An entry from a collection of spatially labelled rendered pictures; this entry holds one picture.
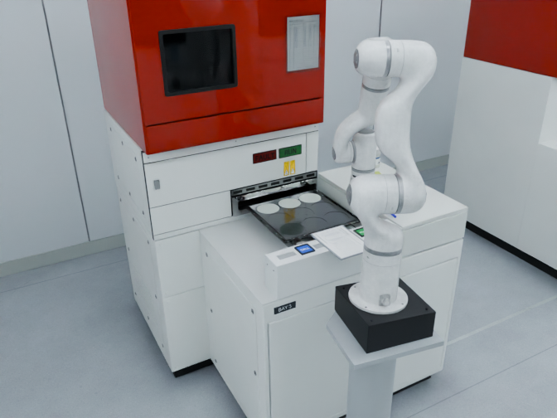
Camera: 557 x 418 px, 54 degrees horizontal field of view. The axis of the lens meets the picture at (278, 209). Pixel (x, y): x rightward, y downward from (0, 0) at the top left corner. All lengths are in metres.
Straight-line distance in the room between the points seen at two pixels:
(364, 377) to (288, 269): 0.44
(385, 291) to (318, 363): 0.63
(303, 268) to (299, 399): 0.62
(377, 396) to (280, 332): 0.40
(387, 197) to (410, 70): 0.36
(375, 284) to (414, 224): 0.52
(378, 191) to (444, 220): 0.75
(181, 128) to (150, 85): 0.21
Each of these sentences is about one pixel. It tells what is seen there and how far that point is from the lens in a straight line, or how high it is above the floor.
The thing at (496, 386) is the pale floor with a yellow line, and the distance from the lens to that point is 2.98.
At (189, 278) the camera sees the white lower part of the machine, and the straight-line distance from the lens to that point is 2.54.
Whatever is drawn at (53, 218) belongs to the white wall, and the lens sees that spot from 3.89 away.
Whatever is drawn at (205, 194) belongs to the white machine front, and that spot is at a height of 0.98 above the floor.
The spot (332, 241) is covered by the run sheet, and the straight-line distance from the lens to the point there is 2.02.
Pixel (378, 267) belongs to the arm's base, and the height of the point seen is 1.07.
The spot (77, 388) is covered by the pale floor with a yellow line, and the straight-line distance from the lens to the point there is 2.99.
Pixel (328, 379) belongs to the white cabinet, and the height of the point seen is 0.34.
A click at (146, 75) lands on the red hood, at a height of 1.53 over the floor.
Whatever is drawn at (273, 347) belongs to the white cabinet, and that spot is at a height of 0.61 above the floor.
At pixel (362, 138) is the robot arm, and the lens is 1.89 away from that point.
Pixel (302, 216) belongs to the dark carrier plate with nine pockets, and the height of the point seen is 0.90.
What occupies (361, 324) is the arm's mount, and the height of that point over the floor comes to 0.90.
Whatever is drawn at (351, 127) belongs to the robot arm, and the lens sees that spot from 1.84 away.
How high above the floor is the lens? 1.98
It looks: 27 degrees down
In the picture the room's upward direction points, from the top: 1 degrees counter-clockwise
